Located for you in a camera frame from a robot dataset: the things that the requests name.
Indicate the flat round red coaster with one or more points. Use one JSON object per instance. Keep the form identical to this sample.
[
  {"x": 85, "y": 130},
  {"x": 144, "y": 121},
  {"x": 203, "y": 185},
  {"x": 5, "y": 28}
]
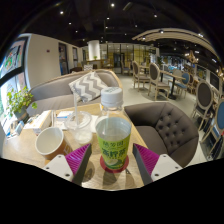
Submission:
[{"x": 103, "y": 163}]

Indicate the window with festive stickers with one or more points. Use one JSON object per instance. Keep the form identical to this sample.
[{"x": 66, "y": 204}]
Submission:
[{"x": 11, "y": 56}]

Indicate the group of dining chairs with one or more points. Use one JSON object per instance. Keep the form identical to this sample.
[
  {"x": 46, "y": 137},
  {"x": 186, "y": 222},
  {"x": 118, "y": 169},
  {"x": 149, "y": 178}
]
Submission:
[{"x": 153, "y": 75}]

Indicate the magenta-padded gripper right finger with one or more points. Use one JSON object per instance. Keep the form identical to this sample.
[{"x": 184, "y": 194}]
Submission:
[{"x": 165, "y": 165}]

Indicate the white paper napkin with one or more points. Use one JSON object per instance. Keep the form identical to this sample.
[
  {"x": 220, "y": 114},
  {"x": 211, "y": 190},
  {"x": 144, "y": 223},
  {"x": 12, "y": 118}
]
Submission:
[{"x": 94, "y": 121}]

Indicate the grey white chevron pillow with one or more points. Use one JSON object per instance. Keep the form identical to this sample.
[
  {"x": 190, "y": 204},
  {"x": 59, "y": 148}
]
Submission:
[{"x": 88, "y": 85}]

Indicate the clear bottle with green label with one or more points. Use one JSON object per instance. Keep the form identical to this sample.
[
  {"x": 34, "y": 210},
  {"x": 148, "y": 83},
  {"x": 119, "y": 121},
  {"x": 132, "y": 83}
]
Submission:
[{"x": 113, "y": 140}]

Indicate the white round pillar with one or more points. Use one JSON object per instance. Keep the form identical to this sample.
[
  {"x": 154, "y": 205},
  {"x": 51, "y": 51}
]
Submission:
[{"x": 94, "y": 50}]

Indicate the green potted plant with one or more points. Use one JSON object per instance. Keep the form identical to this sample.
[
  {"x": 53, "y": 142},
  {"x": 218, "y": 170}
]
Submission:
[{"x": 18, "y": 100}]

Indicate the group of ceiling lights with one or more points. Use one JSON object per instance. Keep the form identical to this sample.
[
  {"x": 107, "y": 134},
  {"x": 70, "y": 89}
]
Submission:
[{"x": 112, "y": 5}]

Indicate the white tissue box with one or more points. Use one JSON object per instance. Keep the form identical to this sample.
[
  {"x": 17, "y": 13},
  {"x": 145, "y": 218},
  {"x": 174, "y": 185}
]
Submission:
[{"x": 38, "y": 121}]

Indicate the tan paper mug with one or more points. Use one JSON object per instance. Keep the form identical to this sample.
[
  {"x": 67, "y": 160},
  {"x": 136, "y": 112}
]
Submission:
[{"x": 50, "y": 141}]

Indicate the grey curved sofa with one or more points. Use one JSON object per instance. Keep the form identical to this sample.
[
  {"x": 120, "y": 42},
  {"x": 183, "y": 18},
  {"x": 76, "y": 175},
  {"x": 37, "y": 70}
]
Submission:
[{"x": 50, "y": 91}]

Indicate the grey tufted armchair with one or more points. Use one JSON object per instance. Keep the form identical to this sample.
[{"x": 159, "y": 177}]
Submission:
[{"x": 166, "y": 126}]

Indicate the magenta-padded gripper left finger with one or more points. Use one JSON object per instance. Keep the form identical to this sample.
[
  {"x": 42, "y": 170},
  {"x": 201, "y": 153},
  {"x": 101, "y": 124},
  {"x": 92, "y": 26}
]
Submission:
[{"x": 59, "y": 165}]

